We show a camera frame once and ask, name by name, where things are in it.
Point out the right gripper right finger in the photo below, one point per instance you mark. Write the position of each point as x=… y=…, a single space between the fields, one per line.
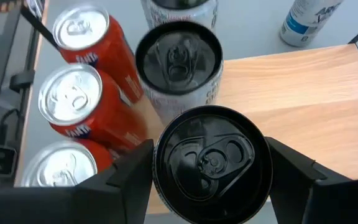
x=328 y=202

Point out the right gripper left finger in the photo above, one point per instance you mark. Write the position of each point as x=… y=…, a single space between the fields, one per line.
x=73 y=205

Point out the red Fanta soda can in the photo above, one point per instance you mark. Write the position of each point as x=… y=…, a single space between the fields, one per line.
x=61 y=165
x=79 y=28
x=70 y=95

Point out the white Celsius energy can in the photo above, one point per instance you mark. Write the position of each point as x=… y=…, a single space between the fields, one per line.
x=213 y=161
x=303 y=25
x=179 y=59
x=197 y=15

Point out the black orange striped floor mat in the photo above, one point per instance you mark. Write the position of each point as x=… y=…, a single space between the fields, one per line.
x=6 y=5

